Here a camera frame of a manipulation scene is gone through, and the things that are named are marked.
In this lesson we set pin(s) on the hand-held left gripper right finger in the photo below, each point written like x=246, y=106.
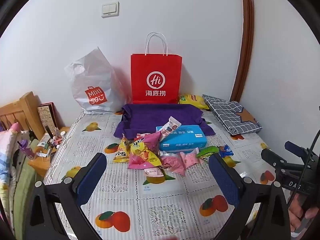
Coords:
x=223, y=180

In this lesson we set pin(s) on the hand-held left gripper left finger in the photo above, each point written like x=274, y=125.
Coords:
x=91, y=177

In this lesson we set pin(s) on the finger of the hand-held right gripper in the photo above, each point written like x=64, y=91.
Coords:
x=295, y=147
x=271, y=157

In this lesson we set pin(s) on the pink peach snack packet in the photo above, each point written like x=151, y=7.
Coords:
x=191, y=158

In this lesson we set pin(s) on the pale pink nougat packet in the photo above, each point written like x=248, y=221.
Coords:
x=155, y=172

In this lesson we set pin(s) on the red white snack packet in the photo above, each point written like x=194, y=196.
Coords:
x=170, y=127

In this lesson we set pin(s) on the person's right hand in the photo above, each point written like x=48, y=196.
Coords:
x=296, y=212

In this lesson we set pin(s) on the small blue snack packet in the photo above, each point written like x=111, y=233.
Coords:
x=225, y=151

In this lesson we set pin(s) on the green snack packet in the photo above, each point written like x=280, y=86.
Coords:
x=207, y=152

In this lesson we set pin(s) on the yellow triangular snack packet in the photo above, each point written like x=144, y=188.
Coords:
x=122, y=152

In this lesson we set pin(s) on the magenta snack packet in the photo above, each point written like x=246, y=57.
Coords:
x=140, y=163
x=150, y=138

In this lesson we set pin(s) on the wooden nightstand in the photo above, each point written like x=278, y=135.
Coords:
x=41, y=165

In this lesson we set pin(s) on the pink silver-banded snack packet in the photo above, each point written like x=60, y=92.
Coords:
x=173, y=165

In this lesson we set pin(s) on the blue tissue pack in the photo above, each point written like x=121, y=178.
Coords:
x=185, y=140

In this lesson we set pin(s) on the grey checked pouch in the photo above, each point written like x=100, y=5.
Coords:
x=230, y=117

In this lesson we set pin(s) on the yellow black-label snack packet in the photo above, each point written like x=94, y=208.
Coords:
x=146, y=155

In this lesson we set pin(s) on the white tube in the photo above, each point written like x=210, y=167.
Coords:
x=43, y=140

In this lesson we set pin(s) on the purple bottle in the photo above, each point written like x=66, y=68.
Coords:
x=26, y=151

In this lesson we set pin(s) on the pastel printed blanket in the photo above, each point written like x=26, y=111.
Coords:
x=10, y=167

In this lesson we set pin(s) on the purple towel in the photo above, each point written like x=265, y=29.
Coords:
x=150, y=117

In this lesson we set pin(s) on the yellow chip bag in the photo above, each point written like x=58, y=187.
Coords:
x=192, y=101

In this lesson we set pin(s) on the wooden headboard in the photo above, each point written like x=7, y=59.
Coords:
x=22, y=110

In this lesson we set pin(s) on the white plastic shopping bag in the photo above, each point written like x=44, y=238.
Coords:
x=95, y=80

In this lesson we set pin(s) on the red paper bag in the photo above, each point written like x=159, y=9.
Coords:
x=155, y=67

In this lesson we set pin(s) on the brown wooden door frame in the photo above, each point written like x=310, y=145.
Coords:
x=245, y=42

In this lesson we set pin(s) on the white light switch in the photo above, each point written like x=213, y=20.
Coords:
x=110, y=10

